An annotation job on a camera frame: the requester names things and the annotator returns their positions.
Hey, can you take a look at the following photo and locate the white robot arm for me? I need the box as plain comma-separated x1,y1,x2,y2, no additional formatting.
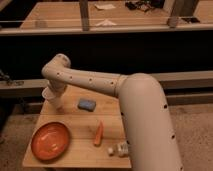
42,54,184,171

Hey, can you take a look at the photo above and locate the small wooden table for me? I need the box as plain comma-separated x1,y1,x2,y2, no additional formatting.
23,86,131,170

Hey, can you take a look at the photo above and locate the small clear cup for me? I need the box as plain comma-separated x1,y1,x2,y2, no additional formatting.
35,15,47,28

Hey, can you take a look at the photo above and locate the metal clamp bracket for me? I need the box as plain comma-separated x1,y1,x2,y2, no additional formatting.
0,69,24,86

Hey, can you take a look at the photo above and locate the orange carrot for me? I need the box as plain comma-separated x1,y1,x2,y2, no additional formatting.
93,122,104,146

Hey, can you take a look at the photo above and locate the folded white paper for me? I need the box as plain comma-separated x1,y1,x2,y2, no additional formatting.
95,19,117,27

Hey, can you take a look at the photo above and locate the black cables pile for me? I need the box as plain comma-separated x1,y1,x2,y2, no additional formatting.
124,0,165,13

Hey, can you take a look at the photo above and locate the grey metal post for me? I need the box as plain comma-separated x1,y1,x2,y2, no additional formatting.
167,0,185,28
79,0,90,31

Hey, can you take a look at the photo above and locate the white paper sheet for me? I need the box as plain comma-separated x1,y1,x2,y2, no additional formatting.
94,4,116,10

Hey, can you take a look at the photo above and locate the grey metal post right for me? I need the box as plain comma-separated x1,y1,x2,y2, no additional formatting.
167,0,185,28

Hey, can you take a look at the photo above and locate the black flat device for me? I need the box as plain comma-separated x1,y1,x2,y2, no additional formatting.
182,17,200,23

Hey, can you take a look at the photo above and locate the orange bowl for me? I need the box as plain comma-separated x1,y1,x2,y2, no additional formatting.
31,122,70,161

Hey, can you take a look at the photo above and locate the blue sponge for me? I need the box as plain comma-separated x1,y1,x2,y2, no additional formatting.
78,98,96,112

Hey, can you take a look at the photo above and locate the white ceramic cup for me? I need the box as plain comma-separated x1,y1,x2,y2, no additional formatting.
42,87,62,110

